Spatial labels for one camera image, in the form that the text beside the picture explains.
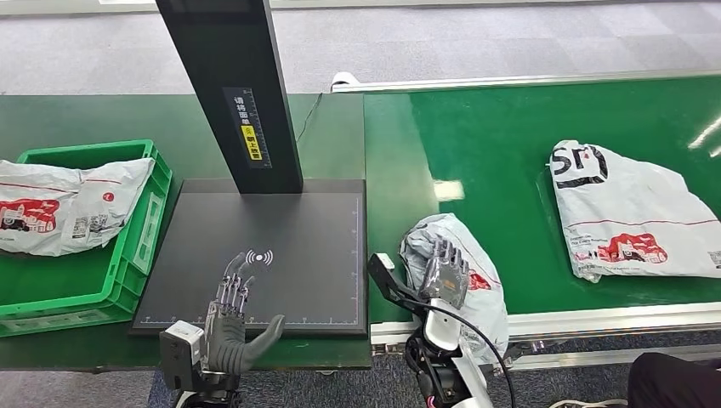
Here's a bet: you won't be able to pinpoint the black scanner column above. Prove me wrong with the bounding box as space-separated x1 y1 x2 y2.
155 0 305 196

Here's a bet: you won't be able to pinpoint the green plastic crate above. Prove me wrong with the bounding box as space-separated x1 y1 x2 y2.
0 139 173 339

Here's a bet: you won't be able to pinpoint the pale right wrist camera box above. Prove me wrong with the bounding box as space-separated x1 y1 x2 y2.
366 253 423 303

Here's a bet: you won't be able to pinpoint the large white mailer black letters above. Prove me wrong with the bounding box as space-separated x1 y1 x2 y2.
547 139 721 284

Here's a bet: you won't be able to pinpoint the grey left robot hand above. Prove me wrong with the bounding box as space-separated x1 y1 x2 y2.
203 252 287 376

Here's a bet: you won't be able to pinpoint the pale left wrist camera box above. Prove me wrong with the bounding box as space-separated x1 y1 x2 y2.
159 320 206 393

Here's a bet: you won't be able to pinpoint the black and yellow column label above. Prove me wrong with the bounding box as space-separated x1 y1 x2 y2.
222 87 273 170

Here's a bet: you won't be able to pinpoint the aluminium conveyor frame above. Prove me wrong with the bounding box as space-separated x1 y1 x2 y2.
331 68 721 373

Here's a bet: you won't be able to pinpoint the white conveyor end cap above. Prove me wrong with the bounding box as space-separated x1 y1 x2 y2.
331 71 359 94

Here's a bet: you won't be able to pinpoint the green conveyor belt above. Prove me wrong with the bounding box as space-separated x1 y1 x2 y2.
363 76 721 325

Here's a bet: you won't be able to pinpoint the thin black table cable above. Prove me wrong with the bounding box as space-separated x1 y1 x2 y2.
295 93 324 143

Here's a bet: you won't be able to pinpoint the small white red-print mailer package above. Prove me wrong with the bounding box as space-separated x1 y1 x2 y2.
400 212 510 365

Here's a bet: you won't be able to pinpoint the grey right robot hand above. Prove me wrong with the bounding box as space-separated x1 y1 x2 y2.
417 239 470 311

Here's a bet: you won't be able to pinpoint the person's shoe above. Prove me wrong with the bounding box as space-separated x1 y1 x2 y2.
548 399 629 408

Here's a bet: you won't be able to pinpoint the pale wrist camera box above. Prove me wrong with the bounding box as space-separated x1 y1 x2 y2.
366 253 423 303
159 320 206 393

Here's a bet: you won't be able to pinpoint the black scanner base plate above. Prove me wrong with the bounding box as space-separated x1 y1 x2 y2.
130 178 370 339

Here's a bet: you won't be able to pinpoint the white mailer package with QR codes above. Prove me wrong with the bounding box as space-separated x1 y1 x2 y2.
0 157 156 258

